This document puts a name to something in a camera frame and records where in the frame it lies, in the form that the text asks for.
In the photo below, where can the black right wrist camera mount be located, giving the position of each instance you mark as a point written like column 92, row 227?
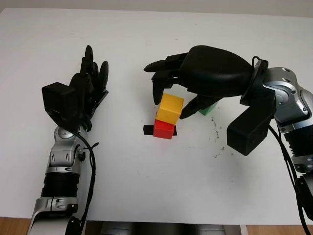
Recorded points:
column 247, row 134

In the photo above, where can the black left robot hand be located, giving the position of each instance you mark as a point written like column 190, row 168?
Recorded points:
column 82, row 93

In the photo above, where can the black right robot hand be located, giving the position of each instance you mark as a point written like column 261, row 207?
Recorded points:
column 215, row 71

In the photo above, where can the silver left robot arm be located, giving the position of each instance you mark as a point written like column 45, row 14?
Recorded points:
column 62, row 156

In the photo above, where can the black tape strip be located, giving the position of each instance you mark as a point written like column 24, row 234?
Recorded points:
column 147, row 129

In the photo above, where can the red wooden block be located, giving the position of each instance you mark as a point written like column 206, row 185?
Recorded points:
column 162, row 131

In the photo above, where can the yellow wooden block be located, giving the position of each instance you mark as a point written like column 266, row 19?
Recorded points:
column 168, row 109

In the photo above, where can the green wooden block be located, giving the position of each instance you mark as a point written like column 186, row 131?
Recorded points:
column 207, row 110

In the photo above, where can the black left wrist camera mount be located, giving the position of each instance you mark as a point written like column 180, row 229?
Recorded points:
column 56, row 100

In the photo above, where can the dark grey robot torso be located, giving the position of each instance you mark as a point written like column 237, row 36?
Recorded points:
column 159, row 228

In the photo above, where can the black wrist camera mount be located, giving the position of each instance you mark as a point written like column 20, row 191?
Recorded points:
column 247, row 134
column 56, row 100

